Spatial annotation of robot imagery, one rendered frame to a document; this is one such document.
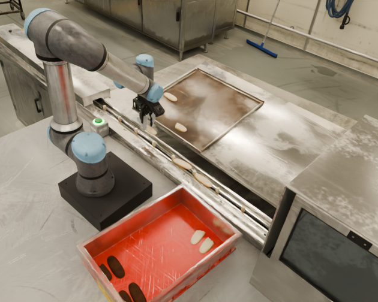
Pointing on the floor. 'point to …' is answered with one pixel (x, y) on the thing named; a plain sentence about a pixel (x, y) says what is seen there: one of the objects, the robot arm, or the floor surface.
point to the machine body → (31, 88)
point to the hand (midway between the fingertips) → (149, 126)
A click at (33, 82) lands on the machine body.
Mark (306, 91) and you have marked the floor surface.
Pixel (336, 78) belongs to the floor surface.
